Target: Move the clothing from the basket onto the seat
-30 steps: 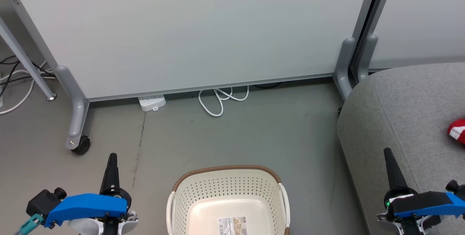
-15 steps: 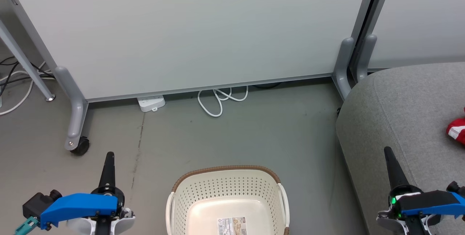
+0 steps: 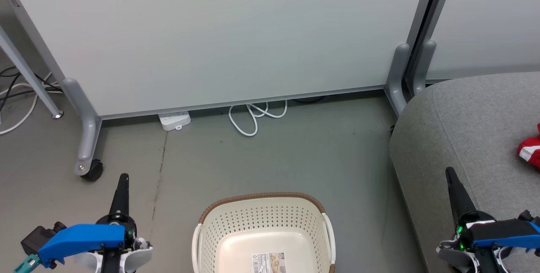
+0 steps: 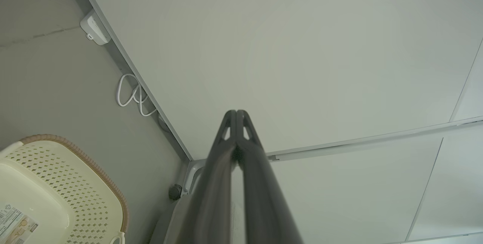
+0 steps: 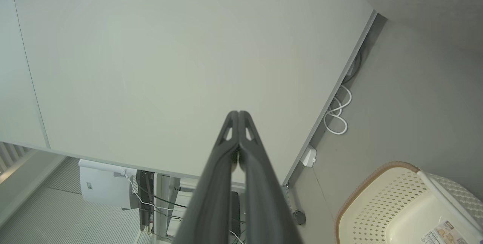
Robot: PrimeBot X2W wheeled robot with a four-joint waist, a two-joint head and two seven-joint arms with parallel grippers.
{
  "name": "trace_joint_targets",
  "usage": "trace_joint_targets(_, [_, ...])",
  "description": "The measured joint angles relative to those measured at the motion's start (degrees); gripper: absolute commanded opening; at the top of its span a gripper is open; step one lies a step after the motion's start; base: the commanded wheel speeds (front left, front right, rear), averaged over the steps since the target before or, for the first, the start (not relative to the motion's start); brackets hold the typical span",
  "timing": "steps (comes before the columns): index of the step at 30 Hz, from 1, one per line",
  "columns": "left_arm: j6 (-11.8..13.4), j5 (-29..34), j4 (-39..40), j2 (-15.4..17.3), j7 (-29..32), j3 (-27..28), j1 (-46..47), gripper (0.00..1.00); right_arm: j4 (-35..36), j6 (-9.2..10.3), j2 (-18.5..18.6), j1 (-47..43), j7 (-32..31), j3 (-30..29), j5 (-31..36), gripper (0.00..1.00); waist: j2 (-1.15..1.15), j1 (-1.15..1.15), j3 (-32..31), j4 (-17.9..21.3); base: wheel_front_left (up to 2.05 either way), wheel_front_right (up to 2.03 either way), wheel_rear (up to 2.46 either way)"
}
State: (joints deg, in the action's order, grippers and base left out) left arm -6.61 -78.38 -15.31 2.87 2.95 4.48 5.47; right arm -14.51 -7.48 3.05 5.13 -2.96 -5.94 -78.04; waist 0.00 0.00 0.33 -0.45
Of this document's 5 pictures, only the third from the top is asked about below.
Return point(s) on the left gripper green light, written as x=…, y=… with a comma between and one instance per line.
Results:
x=120, y=226

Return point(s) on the black caster wheel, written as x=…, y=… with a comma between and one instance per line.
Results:
x=392, y=129
x=93, y=171

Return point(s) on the white power strip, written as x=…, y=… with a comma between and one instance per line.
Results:
x=175, y=120

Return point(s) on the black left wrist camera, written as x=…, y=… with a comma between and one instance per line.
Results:
x=40, y=239

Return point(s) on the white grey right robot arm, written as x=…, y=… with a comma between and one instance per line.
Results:
x=455, y=258

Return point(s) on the narrow white partition panel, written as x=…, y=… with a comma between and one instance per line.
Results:
x=485, y=20

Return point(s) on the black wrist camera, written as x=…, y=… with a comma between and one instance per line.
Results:
x=529, y=217
x=40, y=239

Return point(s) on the grey metal table leg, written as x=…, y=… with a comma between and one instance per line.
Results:
x=25, y=70

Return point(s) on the wide white partition panel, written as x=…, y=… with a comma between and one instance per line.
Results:
x=211, y=32

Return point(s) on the blue right camera mount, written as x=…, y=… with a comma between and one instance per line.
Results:
x=506, y=233

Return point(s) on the red garment white striped trim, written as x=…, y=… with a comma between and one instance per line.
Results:
x=530, y=150

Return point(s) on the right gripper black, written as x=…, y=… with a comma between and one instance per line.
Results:
x=474, y=222

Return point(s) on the cream perforated laundry basket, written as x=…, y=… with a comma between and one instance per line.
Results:
x=261, y=245

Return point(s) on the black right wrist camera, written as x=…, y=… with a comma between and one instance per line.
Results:
x=529, y=217

